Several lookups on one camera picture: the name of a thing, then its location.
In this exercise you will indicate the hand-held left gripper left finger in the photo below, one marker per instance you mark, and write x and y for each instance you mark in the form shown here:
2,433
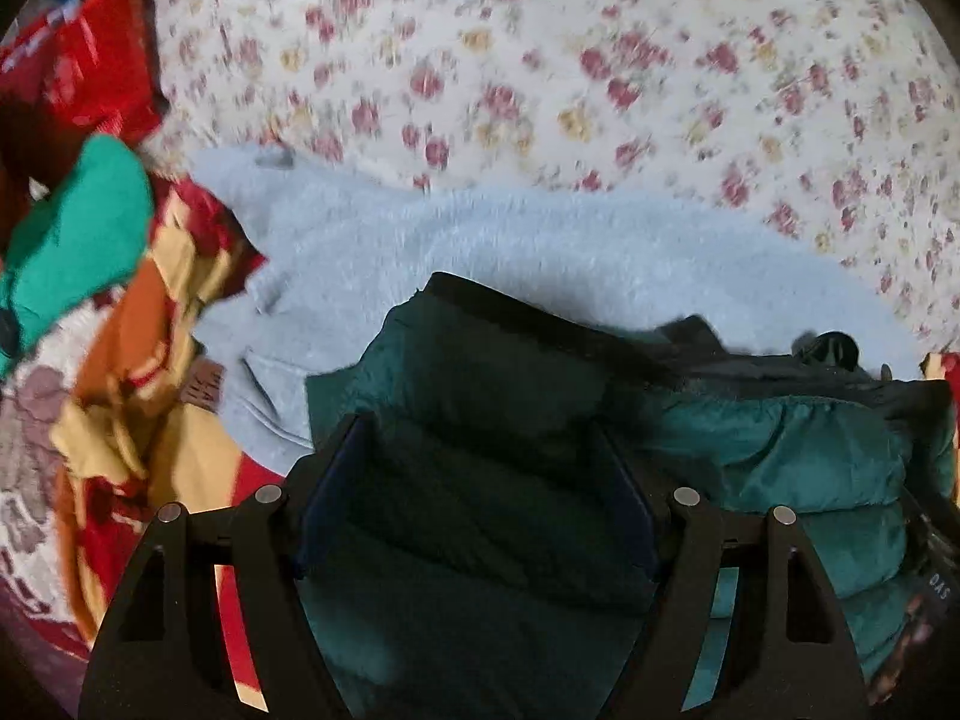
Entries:
337,495

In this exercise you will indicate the maroon floral blanket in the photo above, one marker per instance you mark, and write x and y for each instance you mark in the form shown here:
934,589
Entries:
30,465

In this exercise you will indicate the teal green cloth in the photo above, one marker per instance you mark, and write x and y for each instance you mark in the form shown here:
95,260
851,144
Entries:
67,240

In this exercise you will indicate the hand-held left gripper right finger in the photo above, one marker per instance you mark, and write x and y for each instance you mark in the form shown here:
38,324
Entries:
628,502

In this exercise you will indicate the red bag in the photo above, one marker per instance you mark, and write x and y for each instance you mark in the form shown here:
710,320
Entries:
82,67

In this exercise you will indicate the floral bed sheet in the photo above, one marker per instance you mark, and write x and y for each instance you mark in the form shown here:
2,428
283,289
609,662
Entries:
600,52

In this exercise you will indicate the dark green puffer jacket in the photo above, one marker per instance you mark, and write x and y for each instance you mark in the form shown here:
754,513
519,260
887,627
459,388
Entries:
787,465

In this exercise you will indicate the light blue fleece garment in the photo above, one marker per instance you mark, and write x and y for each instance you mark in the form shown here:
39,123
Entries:
465,240

